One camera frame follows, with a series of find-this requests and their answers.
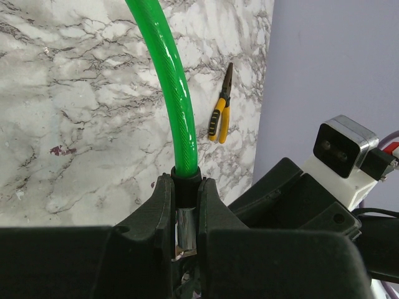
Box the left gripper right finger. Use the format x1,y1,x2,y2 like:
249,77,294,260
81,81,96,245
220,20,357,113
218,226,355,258
197,179,373,298

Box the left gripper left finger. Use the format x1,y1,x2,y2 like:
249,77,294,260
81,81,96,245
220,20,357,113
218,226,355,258
1,174,174,298

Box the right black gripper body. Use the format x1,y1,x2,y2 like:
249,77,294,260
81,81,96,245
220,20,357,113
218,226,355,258
228,158,398,283

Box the green cable lock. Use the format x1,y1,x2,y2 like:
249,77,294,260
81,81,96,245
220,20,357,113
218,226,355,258
127,1,202,260

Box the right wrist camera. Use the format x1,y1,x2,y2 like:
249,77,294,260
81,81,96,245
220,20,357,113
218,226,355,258
302,115,398,211

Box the yellow handled pliers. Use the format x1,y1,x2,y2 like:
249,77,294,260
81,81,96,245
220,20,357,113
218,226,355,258
208,62,233,144

